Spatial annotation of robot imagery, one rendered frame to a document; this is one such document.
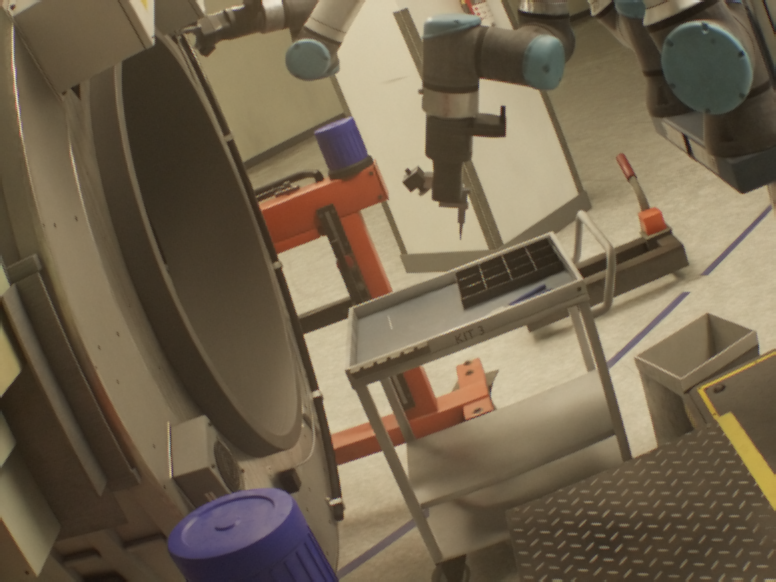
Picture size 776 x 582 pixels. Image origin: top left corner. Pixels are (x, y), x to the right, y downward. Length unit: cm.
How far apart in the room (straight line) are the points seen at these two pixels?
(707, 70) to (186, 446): 89
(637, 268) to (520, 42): 249
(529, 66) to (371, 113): 371
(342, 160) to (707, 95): 161
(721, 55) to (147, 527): 104
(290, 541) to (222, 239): 155
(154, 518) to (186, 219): 106
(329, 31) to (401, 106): 296
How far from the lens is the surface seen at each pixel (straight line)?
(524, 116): 526
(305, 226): 297
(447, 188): 172
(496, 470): 256
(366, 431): 320
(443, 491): 256
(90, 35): 141
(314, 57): 216
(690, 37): 149
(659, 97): 217
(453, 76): 165
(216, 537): 81
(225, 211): 228
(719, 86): 151
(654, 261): 404
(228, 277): 227
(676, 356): 289
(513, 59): 161
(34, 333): 125
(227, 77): 1229
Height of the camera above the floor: 143
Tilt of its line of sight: 14 degrees down
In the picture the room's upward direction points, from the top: 22 degrees counter-clockwise
